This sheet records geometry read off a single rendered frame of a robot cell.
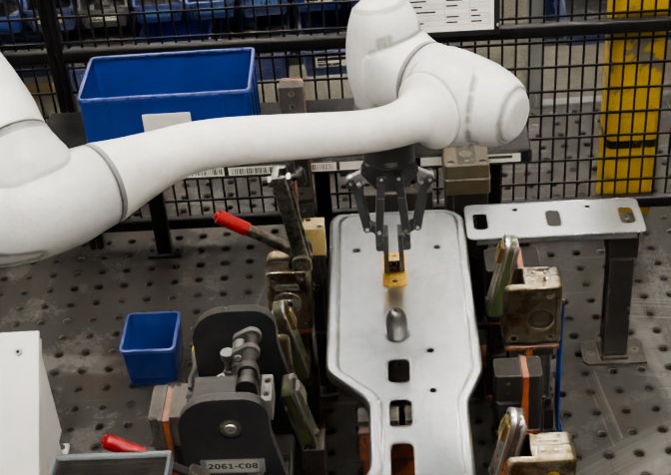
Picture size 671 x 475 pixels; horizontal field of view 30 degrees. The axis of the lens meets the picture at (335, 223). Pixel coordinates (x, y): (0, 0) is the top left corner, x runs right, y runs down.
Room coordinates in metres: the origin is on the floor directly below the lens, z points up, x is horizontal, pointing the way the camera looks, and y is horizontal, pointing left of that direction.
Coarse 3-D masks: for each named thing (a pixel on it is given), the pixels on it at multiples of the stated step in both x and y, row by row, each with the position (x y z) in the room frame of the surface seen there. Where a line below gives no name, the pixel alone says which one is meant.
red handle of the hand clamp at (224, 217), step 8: (216, 216) 1.56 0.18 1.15; (224, 216) 1.55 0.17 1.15; (232, 216) 1.56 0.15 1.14; (224, 224) 1.55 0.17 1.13; (232, 224) 1.55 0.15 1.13; (240, 224) 1.55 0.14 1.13; (248, 224) 1.56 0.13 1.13; (240, 232) 1.55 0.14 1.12; (248, 232) 1.55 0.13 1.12; (256, 232) 1.55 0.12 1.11; (264, 232) 1.56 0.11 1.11; (264, 240) 1.55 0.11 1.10; (272, 240) 1.55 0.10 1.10; (280, 240) 1.55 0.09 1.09; (280, 248) 1.55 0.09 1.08; (288, 248) 1.55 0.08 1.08
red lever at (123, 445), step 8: (104, 440) 1.09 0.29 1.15; (112, 440) 1.09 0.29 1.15; (120, 440) 1.09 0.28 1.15; (128, 440) 1.10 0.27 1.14; (104, 448) 1.08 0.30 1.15; (112, 448) 1.08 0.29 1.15; (120, 448) 1.08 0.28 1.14; (128, 448) 1.08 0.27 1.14; (136, 448) 1.09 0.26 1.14; (144, 448) 1.09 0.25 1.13; (176, 464) 1.09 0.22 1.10; (192, 464) 1.09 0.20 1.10; (176, 472) 1.08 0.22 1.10; (184, 472) 1.08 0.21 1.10; (192, 472) 1.08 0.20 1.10; (200, 472) 1.08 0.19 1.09; (208, 472) 1.09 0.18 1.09
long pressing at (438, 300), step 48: (336, 240) 1.66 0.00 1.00; (432, 240) 1.65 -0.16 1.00; (336, 288) 1.54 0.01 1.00; (384, 288) 1.53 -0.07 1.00; (432, 288) 1.52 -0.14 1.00; (336, 336) 1.42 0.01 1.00; (384, 336) 1.42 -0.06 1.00; (432, 336) 1.41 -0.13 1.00; (336, 384) 1.33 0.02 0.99; (384, 384) 1.31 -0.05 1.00; (432, 384) 1.31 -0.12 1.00; (384, 432) 1.22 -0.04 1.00; (432, 432) 1.21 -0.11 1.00
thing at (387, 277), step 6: (390, 252) 1.59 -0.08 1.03; (396, 252) 1.59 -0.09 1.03; (390, 258) 1.57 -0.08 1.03; (396, 258) 1.57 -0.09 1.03; (390, 264) 1.54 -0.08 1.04; (396, 264) 1.54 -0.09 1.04; (390, 270) 1.54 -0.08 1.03; (396, 270) 1.54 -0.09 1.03; (384, 276) 1.53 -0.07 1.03; (390, 276) 1.53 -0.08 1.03; (396, 276) 1.52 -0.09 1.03; (402, 276) 1.52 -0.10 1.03; (384, 282) 1.51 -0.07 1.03; (390, 282) 1.51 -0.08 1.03; (396, 282) 1.51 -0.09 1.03; (402, 282) 1.51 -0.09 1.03
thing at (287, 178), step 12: (276, 168) 1.57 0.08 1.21; (300, 168) 1.55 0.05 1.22; (264, 180) 1.56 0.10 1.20; (276, 180) 1.54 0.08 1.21; (288, 180) 1.55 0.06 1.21; (300, 180) 1.54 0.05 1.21; (276, 192) 1.54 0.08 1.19; (288, 192) 1.54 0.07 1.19; (288, 204) 1.54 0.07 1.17; (288, 216) 1.54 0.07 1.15; (300, 216) 1.57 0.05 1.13; (288, 228) 1.54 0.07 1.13; (300, 228) 1.54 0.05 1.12; (300, 240) 1.54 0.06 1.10; (300, 252) 1.54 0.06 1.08
